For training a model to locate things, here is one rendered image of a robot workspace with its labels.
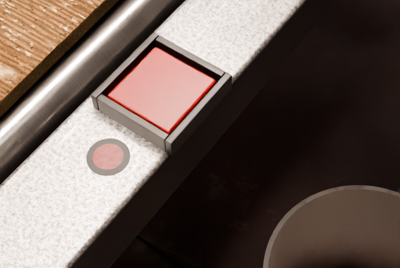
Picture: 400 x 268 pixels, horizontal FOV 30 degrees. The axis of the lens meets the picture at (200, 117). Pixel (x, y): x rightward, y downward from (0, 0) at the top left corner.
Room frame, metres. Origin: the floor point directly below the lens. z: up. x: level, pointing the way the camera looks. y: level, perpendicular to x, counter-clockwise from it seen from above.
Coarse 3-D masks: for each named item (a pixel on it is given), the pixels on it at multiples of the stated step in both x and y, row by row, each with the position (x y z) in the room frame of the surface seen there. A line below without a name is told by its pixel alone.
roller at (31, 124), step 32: (128, 0) 0.44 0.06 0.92; (160, 0) 0.45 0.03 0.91; (96, 32) 0.41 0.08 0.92; (128, 32) 0.41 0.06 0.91; (64, 64) 0.37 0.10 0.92; (96, 64) 0.38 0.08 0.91; (32, 96) 0.34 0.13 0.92; (64, 96) 0.35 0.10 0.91; (0, 128) 0.32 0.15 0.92; (32, 128) 0.32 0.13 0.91; (0, 160) 0.29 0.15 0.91
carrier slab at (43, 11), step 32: (0, 0) 0.43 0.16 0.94; (32, 0) 0.43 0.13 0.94; (64, 0) 0.43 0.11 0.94; (96, 0) 0.43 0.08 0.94; (0, 32) 0.40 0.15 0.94; (32, 32) 0.40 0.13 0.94; (64, 32) 0.39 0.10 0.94; (0, 64) 0.36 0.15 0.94; (32, 64) 0.36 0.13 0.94; (0, 96) 0.33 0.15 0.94
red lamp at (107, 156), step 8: (104, 144) 0.30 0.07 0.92; (112, 144) 0.30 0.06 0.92; (96, 152) 0.29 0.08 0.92; (104, 152) 0.29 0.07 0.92; (112, 152) 0.29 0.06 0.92; (120, 152) 0.29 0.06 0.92; (96, 160) 0.29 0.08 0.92; (104, 160) 0.29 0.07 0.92; (112, 160) 0.29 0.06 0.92; (120, 160) 0.29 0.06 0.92; (104, 168) 0.28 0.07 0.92; (112, 168) 0.28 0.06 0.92
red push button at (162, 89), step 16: (144, 64) 0.36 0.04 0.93; (160, 64) 0.36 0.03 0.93; (176, 64) 0.36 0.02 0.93; (128, 80) 0.35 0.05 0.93; (144, 80) 0.35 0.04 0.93; (160, 80) 0.35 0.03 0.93; (176, 80) 0.35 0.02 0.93; (192, 80) 0.35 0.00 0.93; (208, 80) 0.35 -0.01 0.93; (112, 96) 0.33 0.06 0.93; (128, 96) 0.33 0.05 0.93; (144, 96) 0.33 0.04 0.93; (160, 96) 0.33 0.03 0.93; (176, 96) 0.33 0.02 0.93; (192, 96) 0.33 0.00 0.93; (144, 112) 0.32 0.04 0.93; (160, 112) 0.32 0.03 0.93; (176, 112) 0.32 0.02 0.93; (160, 128) 0.31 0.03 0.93
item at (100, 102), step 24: (144, 48) 0.38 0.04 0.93; (168, 48) 0.38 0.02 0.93; (120, 72) 0.36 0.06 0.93; (216, 72) 0.35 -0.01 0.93; (96, 96) 0.33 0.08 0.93; (216, 96) 0.33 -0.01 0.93; (120, 120) 0.32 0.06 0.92; (144, 120) 0.31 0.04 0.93; (192, 120) 0.31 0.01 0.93; (168, 144) 0.29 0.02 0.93
